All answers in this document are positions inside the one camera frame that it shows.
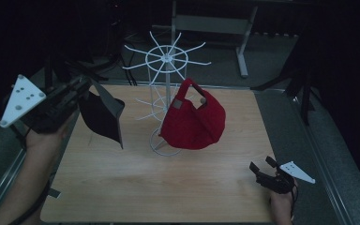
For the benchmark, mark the person's left hand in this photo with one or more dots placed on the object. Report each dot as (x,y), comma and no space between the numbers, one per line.
(45,139)

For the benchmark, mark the person's right hand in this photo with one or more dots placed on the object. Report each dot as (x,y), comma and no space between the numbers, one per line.
(281,207)

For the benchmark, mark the red cap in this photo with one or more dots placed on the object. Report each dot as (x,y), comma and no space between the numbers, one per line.
(193,125)

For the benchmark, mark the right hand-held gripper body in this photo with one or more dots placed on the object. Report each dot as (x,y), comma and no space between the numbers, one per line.
(278,182)

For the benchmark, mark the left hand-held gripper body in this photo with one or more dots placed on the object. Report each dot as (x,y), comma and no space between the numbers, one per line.
(23,100)

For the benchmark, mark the grey round table grommet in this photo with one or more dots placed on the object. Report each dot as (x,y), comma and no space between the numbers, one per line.
(203,100)

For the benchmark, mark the grey cap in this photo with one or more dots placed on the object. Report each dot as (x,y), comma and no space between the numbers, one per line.
(101,117)

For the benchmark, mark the grey metal desk frame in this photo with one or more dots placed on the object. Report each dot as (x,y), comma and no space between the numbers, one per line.
(212,24)

